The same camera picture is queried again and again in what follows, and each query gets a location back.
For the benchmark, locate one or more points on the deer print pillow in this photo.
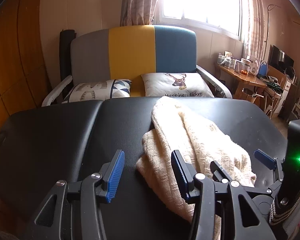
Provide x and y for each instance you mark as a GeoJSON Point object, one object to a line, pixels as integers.
{"type": "Point", "coordinates": [176, 85]}

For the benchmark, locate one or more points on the wooden wardrobe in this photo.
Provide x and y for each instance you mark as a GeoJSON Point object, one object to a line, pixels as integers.
{"type": "Point", "coordinates": [24, 82]}

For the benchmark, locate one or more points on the wooden desk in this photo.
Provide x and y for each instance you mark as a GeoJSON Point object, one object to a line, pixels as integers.
{"type": "Point", "coordinates": [243, 80]}

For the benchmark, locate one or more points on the grey yellow blue sofa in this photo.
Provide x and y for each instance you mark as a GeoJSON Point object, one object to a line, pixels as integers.
{"type": "Point", "coordinates": [128, 53]}

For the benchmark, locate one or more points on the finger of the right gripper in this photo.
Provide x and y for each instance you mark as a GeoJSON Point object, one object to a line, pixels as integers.
{"type": "Point", "coordinates": [219, 173]}
{"type": "Point", "coordinates": [272, 163]}

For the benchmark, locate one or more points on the patterned curtain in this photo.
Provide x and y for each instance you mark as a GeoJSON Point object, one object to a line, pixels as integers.
{"type": "Point", "coordinates": [137, 12]}

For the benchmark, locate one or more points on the blue chair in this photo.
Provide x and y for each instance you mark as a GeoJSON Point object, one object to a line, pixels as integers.
{"type": "Point", "coordinates": [263, 69]}

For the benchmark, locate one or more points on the cream knitted sweater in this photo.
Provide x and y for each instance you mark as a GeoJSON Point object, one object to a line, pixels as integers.
{"type": "Point", "coordinates": [198, 139]}

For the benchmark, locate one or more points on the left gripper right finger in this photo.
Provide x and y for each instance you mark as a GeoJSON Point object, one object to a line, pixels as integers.
{"type": "Point", "coordinates": [211, 199]}

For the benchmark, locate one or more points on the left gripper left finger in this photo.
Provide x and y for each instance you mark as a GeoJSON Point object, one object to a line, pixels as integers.
{"type": "Point", "coordinates": [72, 210]}

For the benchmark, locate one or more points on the black television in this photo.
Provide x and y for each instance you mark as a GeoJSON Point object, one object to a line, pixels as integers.
{"type": "Point", "coordinates": [279, 60]}

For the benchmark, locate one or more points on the geometric pattern pillow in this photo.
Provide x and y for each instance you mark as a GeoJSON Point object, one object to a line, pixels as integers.
{"type": "Point", "coordinates": [104, 90]}

